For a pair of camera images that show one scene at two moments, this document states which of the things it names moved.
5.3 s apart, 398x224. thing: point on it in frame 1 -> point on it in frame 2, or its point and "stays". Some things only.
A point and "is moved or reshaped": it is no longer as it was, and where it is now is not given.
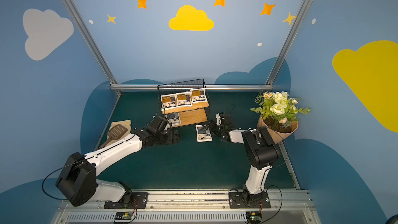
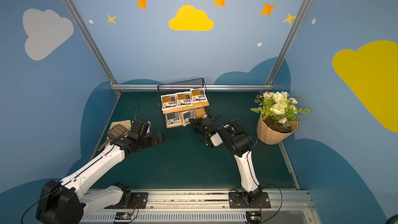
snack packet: (198, 95) stays
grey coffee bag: (203, 135) is moved or reshaped
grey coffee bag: (173, 118) stays
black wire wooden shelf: (183, 102) stays
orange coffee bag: (168, 101) stays
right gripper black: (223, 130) -> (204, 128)
